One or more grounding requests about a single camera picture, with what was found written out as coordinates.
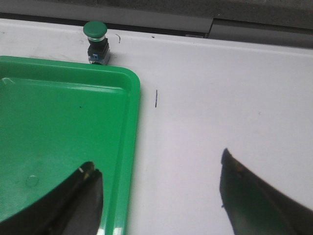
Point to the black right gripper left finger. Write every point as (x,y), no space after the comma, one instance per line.
(74,207)

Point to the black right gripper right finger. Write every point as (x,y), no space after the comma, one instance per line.
(254,207)

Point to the green mushroom push button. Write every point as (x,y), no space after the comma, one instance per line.
(99,49)

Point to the green plastic tray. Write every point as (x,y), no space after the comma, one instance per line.
(56,115)

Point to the grey stone counter slab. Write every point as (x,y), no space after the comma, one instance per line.
(290,13)

